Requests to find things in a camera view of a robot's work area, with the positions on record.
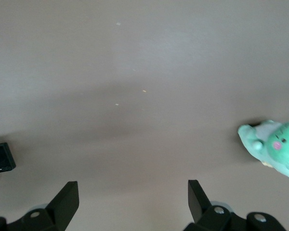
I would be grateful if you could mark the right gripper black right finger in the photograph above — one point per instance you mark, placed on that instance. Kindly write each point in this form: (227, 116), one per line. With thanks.
(197, 204)

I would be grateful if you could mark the green dinosaur plush toy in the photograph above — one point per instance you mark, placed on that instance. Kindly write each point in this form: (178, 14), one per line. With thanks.
(277, 146)

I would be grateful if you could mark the black smartphone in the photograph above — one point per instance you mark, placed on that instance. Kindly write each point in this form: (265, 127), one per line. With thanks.
(0, 158)

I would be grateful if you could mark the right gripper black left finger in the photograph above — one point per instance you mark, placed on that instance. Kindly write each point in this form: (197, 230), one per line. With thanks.
(62, 204)

